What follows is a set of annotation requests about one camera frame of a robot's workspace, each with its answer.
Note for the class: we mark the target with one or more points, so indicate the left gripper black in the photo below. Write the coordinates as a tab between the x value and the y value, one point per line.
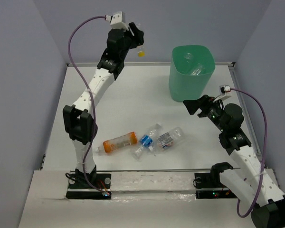
138	39

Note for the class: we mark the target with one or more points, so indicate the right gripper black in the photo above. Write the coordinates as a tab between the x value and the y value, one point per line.
206	101

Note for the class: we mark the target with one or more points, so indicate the small bottle orange label yellow cap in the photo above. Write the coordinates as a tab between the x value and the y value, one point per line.
140	49

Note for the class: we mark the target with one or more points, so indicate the clear bottle blue-ringed cap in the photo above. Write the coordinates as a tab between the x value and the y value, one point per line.
196	70

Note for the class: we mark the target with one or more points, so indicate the clear bottle white cap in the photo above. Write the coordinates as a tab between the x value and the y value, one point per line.
188	56

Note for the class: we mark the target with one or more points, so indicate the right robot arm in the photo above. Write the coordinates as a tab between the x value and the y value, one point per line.
256	189

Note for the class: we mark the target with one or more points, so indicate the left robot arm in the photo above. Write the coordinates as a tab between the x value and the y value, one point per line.
79	118

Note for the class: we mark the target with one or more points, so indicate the green plastic bin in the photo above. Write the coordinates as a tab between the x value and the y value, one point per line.
183	86

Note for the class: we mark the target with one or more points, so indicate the clear bottle white printed label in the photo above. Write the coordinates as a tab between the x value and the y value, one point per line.
168	140

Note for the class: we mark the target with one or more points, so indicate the crushed bottle blue label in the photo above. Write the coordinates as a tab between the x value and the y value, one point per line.
147	141

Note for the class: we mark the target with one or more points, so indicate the large orange label bottle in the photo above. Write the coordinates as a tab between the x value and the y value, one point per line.
109	146

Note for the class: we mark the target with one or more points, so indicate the white foam strip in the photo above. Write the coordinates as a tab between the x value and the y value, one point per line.
139	181

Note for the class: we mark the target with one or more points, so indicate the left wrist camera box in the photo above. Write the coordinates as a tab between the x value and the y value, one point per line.
118	21

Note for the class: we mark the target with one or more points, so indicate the aluminium back rail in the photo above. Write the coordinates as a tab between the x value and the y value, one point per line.
229	64

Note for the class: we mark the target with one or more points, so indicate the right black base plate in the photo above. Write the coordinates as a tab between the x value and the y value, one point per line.
207	189

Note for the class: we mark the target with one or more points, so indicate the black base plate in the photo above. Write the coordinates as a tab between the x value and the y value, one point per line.
207	189
78	188

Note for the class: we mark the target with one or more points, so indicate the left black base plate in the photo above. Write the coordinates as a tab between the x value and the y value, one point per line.
78	188

